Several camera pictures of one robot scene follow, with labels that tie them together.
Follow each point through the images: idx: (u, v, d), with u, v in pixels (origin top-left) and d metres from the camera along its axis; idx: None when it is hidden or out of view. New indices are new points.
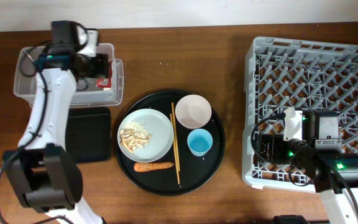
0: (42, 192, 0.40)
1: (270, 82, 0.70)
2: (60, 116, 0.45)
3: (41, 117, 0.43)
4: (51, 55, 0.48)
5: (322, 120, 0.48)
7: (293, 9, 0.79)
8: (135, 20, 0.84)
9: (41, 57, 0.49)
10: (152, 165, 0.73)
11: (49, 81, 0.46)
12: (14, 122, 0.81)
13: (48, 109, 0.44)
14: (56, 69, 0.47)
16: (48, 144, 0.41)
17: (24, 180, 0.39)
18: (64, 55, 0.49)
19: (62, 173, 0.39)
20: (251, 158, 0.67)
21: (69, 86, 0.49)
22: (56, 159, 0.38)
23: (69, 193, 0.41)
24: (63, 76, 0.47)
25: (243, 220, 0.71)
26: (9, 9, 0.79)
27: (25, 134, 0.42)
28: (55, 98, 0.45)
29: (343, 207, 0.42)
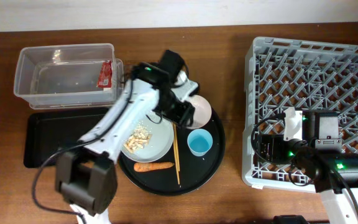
0: (75, 189, 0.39)
1: (270, 82, 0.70)
2: (127, 131, 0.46)
3: (111, 123, 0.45)
4: (150, 68, 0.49)
5: (322, 120, 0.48)
7: (292, 9, 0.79)
8: (135, 20, 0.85)
9: (142, 66, 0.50)
10: (152, 165, 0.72)
11: (135, 93, 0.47)
12: (15, 122, 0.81)
13: (121, 117, 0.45)
14: (147, 84, 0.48)
16: (104, 153, 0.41)
17: (67, 172, 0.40)
18: (162, 74, 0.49)
19: (101, 187, 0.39)
20: (251, 157, 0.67)
21: (149, 105, 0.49)
22: (102, 172, 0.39)
23: (97, 204, 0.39)
24: (150, 93, 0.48)
25: (243, 220, 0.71)
26: (10, 10, 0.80)
27: (92, 132, 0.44)
28: (132, 109, 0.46)
29: (342, 206, 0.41)
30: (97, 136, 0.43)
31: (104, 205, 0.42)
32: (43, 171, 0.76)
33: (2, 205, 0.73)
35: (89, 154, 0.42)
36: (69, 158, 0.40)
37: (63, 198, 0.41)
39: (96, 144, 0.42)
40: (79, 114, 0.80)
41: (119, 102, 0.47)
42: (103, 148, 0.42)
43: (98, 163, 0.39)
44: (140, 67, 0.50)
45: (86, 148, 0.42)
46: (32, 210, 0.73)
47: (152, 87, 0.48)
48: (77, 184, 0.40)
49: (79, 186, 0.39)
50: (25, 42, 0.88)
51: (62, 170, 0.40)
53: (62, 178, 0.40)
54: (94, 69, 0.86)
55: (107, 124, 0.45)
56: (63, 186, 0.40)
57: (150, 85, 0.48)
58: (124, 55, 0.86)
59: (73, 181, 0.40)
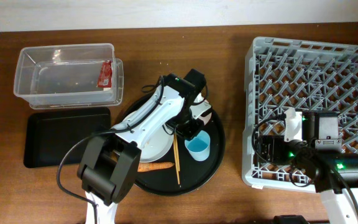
0: (101, 174, 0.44)
1: (270, 82, 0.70)
2: (151, 130, 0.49)
3: (140, 120, 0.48)
4: (179, 79, 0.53)
5: (322, 120, 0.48)
7: (292, 8, 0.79)
8: (135, 20, 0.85)
9: (172, 75, 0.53)
10: (152, 165, 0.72)
11: (164, 97, 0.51)
12: (15, 122, 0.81)
13: (148, 117, 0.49)
14: (176, 92, 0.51)
16: (133, 142, 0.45)
17: (96, 157, 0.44)
18: (189, 84, 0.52)
19: (123, 176, 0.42)
20: (251, 157, 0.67)
21: (173, 111, 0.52)
22: (128, 160, 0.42)
23: (115, 193, 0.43)
24: (177, 99, 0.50)
25: (243, 220, 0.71)
26: (10, 9, 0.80)
27: (123, 124, 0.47)
28: (159, 111, 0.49)
29: (343, 207, 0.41)
30: (128, 127, 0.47)
31: (121, 195, 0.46)
32: (43, 171, 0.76)
33: (2, 205, 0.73)
35: (118, 141, 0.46)
36: (98, 144, 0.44)
37: (83, 183, 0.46)
39: (127, 134, 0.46)
40: (79, 114, 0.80)
41: (150, 102, 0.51)
42: (132, 138, 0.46)
43: (126, 151, 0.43)
44: (169, 76, 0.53)
45: (115, 135, 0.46)
46: (32, 210, 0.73)
47: (180, 95, 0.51)
48: (100, 172, 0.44)
49: (102, 174, 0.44)
50: (25, 42, 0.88)
51: (89, 155, 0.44)
53: (87, 163, 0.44)
54: (94, 69, 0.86)
55: (137, 120, 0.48)
56: (86, 171, 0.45)
57: (179, 93, 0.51)
58: (123, 55, 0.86)
59: (100, 166, 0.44)
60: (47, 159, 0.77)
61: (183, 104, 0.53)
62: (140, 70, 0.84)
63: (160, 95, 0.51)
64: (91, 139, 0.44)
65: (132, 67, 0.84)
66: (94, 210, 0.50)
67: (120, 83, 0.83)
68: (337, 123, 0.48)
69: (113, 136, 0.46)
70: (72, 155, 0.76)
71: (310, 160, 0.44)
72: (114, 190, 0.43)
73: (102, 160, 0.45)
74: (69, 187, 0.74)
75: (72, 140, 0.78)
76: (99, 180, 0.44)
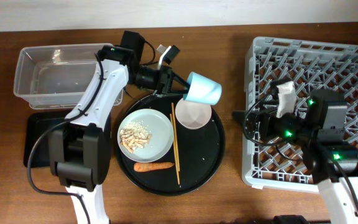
0: (74, 164, 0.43)
1: (270, 70, 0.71)
2: (107, 104, 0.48)
3: (92, 99, 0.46)
4: (114, 50, 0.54)
5: (330, 109, 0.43)
7: (292, 9, 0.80)
8: (135, 20, 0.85)
9: (104, 50, 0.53)
10: (153, 165, 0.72)
11: (105, 70, 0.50)
12: (15, 122, 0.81)
13: (99, 94, 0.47)
14: (115, 62, 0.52)
16: (91, 124, 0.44)
17: (61, 150, 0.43)
18: (119, 55, 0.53)
19: (96, 155, 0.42)
20: (251, 157, 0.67)
21: (120, 80, 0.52)
22: (93, 139, 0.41)
23: (95, 174, 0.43)
24: (120, 70, 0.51)
25: (243, 220, 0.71)
26: (10, 10, 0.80)
27: (74, 110, 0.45)
28: (105, 86, 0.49)
29: (341, 196, 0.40)
30: (81, 111, 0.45)
31: (101, 177, 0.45)
32: (43, 170, 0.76)
33: (1, 205, 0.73)
35: (76, 129, 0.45)
36: (59, 137, 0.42)
37: (61, 179, 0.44)
39: (82, 118, 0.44)
40: None
41: (93, 80, 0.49)
42: (89, 121, 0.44)
43: (86, 132, 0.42)
44: (104, 50, 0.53)
45: (71, 125, 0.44)
46: (32, 210, 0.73)
47: (120, 64, 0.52)
48: (72, 161, 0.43)
49: (74, 162, 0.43)
50: (25, 42, 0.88)
51: (55, 152, 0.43)
53: (56, 158, 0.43)
54: (94, 69, 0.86)
55: (87, 101, 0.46)
56: (59, 166, 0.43)
57: (119, 63, 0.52)
58: None
59: (69, 158, 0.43)
60: (47, 159, 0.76)
61: (129, 72, 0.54)
62: None
63: (101, 70, 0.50)
64: (48, 136, 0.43)
65: None
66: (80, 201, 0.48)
67: None
68: (345, 112, 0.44)
69: (69, 126, 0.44)
70: None
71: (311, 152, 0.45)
72: (91, 171, 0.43)
73: (69, 151, 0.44)
74: None
75: None
76: (73, 169, 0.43)
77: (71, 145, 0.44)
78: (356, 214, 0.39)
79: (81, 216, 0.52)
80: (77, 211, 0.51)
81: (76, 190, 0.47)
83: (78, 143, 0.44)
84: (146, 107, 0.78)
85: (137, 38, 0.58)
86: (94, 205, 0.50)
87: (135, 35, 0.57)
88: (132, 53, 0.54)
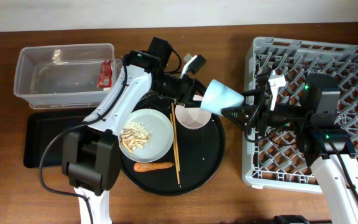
0: (85, 167, 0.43)
1: (269, 57, 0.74)
2: (127, 110, 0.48)
3: (112, 104, 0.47)
4: (141, 54, 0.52)
5: (324, 95, 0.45)
7: (292, 9, 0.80)
8: (135, 20, 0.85)
9: (132, 53, 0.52)
10: (152, 165, 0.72)
11: (130, 77, 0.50)
12: (15, 122, 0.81)
13: (120, 100, 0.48)
14: (140, 69, 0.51)
16: (107, 130, 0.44)
17: (74, 153, 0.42)
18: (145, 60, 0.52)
19: (108, 162, 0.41)
20: (251, 157, 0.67)
21: (143, 88, 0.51)
22: (108, 147, 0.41)
23: (104, 181, 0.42)
24: (143, 77, 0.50)
25: (243, 220, 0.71)
26: (10, 10, 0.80)
27: (93, 114, 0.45)
28: (126, 93, 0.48)
29: (332, 170, 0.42)
30: (99, 116, 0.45)
31: (110, 183, 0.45)
32: (44, 170, 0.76)
33: (2, 205, 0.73)
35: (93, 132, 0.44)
36: (75, 140, 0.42)
37: (71, 180, 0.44)
39: (99, 124, 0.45)
40: (79, 114, 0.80)
41: (116, 84, 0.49)
42: (106, 126, 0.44)
43: (102, 139, 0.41)
44: (130, 53, 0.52)
45: (89, 128, 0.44)
46: (32, 210, 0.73)
47: (145, 71, 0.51)
48: (84, 164, 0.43)
49: (86, 166, 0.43)
50: (25, 41, 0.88)
51: (67, 153, 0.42)
53: (68, 159, 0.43)
54: (94, 69, 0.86)
55: (107, 106, 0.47)
56: (71, 167, 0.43)
57: (143, 70, 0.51)
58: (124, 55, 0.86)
59: (81, 162, 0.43)
60: (48, 159, 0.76)
61: (152, 80, 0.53)
62: None
63: (125, 76, 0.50)
64: (64, 137, 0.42)
65: None
66: (86, 203, 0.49)
67: None
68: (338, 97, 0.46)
69: (87, 128, 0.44)
70: None
71: (302, 134, 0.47)
72: (101, 177, 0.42)
73: (82, 154, 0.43)
74: (69, 187, 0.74)
75: None
76: (84, 172, 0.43)
77: (85, 146, 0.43)
78: (347, 187, 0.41)
79: (85, 217, 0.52)
80: (83, 213, 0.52)
81: (82, 191, 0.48)
83: (92, 145, 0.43)
84: (146, 107, 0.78)
85: (167, 45, 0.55)
86: (100, 209, 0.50)
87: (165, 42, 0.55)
88: (159, 60, 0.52)
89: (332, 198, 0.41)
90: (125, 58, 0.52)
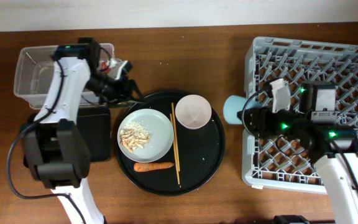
0: (55, 162, 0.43)
1: (269, 56, 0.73)
2: (74, 98, 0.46)
3: (58, 95, 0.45)
4: (69, 46, 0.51)
5: (321, 93, 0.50)
7: (292, 9, 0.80)
8: (135, 20, 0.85)
9: (59, 48, 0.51)
10: (152, 165, 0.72)
11: (65, 68, 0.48)
12: (15, 122, 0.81)
13: (64, 90, 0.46)
14: (73, 58, 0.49)
16: (61, 119, 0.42)
17: (37, 152, 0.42)
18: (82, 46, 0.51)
19: (73, 147, 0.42)
20: (251, 157, 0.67)
21: (84, 76, 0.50)
22: (68, 132, 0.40)
23: (77, 167, 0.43)
24: (79, 64, 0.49)
25: (243, 220, 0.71)
26: (10, 10, 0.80)
27: (41, 111, 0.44)
28: (68, 81, 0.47)
29: (337, 170, 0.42)
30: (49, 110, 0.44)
31: (84, 169, 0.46)
32: None
33: (2, 205, 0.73)
35: (48, 130, 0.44)
36: (33, 139, 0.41)
37: (45, 182, 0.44)
39: (51, 116, 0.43)
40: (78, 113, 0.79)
41: (55, 76, 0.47)
42: (58, 117, 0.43)
43: (59, 127, 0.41)
44: (59, 49, 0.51)
45: (41, 125, 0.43)
46: (32, 210, 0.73)
47: (79, 59, 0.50)
48: (52, 160, 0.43)
49: (53, 161, 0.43)
50: (25, 41, 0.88)
51: (30, 155, 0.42)
53: (34, 161, 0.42)
54: None
55: (53, 100, 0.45)
56: (40, 169, 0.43)
57: (76, 58, 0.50)
58: (123, 55, 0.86)
59: (48, 160, 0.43)
60: None
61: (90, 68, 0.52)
62: (140, 70, 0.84)
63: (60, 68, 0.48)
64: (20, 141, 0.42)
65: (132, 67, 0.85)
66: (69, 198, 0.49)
67: None
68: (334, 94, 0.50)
69: (41, 125, 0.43)
70: None
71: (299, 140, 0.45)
72: (73, 164, 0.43)
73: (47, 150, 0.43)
74: None
75: None
76: (54, 167, 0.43)
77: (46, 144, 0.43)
78: (353, 188, 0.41)
79: (71, 212, 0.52)
80: (69, 209, 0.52)
81: (62, 188, 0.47)
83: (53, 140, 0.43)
84: (146, 107, 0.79)
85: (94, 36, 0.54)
86: (84, 199, 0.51)
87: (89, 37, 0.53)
88: (89, 46, 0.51)
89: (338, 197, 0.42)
90: (56, 54, 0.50)
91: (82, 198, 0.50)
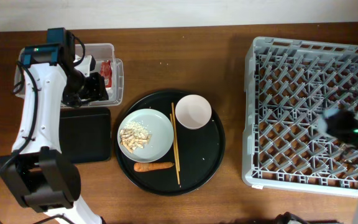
0: (41, 191, 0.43)
1: (269, 57, 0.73)
2: (52, 113, 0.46)
3: (35, 117, 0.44)
4: (37, 48, 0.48)
5: None
7: (292, 9, 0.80)
8: (135, 20, 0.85)
9: (27, 50, 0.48)
10: (152, 165, 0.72)
11: (38, 79, 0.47)
12: (15, 122, 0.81)
13: (40, 107, 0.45)
14: (45, 65, 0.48)
16: (43, 148, 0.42)
17: (21, 183, 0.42)
18: (51, 47, 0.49)
19: (59, 176, 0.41)
20: (251, 157, 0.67)
21: (59, 81, 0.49)
22: (51, 162, 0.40)
23: (66, 193, 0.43)
24: (52, 71, 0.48)
25: (243, 220, 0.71)
26: (10, 10, 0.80)
27: (19, 139, 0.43)
28: (43, 96, 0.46)
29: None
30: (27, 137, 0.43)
31: (75, 191, 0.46)
32: None
33: (1, 205, 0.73)
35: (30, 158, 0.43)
36: (15, 172, 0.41)
37: (35, 208, 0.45)
39: (30, 145, 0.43)
40: (78, 113, 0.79)
41: (28, 94, 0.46)
42: (39, 145, 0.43)
43: (41, 158, 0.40)
44: (26, 50, 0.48)
45: (23, 156, 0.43)
46: (32, 210, 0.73)
47: (51, 65, 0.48)
48: (39, 188, 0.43)
49: (40, 190, 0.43)
50: (25, 41, 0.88)
51: (15, 186, 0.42)
53: (20, 192, 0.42)
54: None
55: (30, 119, 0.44)
56: (27, 198, 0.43)
57: (49, 63, 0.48)
58: (124, 55, 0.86)
59: (34, 188, 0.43)
60: None
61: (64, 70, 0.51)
62: (139, 70, 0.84)
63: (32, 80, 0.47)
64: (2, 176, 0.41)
65: (132, 66, 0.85)
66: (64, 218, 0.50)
67: (120, 83, 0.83)
68: None
69: (21, 156, 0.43)
70: (71, 155, 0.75)
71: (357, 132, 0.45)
72: (61, 190, 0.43)
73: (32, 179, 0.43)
74: None
75: (71, 140, 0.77)
76: (43, 195, 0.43)
77: None
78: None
79: None
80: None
81: (55, 211, 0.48)
83: None
84: (146, 107, 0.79)
85: (64, 32, 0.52)
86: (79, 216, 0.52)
87: (61, 29, 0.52)
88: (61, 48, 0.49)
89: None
90: (23, 58, 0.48)
91: (77, 215, 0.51)
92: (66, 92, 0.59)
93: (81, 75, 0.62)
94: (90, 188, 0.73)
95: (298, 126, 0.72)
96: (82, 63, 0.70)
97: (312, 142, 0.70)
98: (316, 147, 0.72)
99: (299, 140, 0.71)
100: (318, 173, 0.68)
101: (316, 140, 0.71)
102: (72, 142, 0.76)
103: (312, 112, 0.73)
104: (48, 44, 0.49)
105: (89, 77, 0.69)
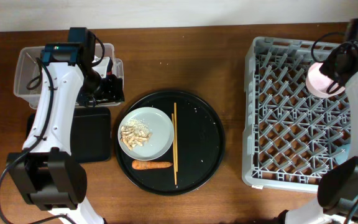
0: (47, 191, 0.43)
1: (270, 56, 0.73)
2: (66, 114, 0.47)
3: (48, 117, 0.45)
4: (58, 46, 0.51)
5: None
7: (292, 8, 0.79)
8: (134, 20, 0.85)
9: (48, 48, 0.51)
10: (150, 163, 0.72)
11: (55, 78, 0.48)
12: (15, 122, 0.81)
13: (54, 107, 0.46)
14: (63, 64, 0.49)
16: (53, 149, 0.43)
17: (28, 182, 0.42)
18: (71, 46, 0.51)
19: (66, 178, 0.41)
20: (251, 157, 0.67)
21: (76, 83, 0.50)
22: (61, 164, 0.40)
23: (73, 196, 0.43)
24: (70, 72, 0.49)
25: (243, 220, 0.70)
26: (10, 10, 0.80)
27: (30, 137, 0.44)
28: (58, 96, 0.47)
29: None
30: (38, 136, 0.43)
31: (81, 195, 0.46)
32: None
33: (2, 206, 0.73)
35: (38, 157, 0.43)
36: (23, 170, 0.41)
37: (40, 206, 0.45)
39: (40, 144, 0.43)
40: (79, 114, 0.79)
41: (43, 93, 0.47)
42: (49, 145, 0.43)
43: (50, 159, 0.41)
44: (46, 47, 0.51)
45: (33, 154, 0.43)
46: (33, 210, 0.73)
47: (70, 65, 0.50)
48: (45, 188, 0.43)
49: (47, 190, 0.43)
50: (24, 42, 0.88)
51: (22, 184, 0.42)
53: (27, 190, 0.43)
54: None
55: (45, 117, 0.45)
56: (33, 196, 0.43)
57: (67, 63, 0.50)
58: (123, 55, 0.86)
59: (41, 188, 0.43)
60: None
61: (82, 69, 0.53)
62: (139, 70, 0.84)
63: (50, 78, 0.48)
64: (11, 172, 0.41)
65: (132, 66, 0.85)
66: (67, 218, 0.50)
67: None
68: None
69: (31, 155, 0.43)
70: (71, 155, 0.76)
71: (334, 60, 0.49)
72: (68, 192, 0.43)
73: (39, 178, 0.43)
74: None
75: (72, 140, 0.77)
76: (49, 195, 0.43)
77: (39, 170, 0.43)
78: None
79: None
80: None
81: (58, 211, 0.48)
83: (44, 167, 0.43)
84: (148, 106, 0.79)
85: (86, 32, 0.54)
86: (84, 219, 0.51)
87: (83, 29, 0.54)
88: (78, 48, 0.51)
89: None
90: (42, 55, 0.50)
91: (79, 218, 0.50)
92: (82, 92, 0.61)
93: (97, 76, 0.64)
94: (90, 188, 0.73)
95: (298, 125, 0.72)
96: (100, 64, 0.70)
97: (312, 142, 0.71)
98: (316, 148, 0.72)
99: (299, 140, 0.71)
100: (318, 173, 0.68)
101: (316, 140, 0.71)
102: (73, 142, 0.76)
103: (312, 112, 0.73)
104: (69, 43, 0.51)
105: (105, 79, 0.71)
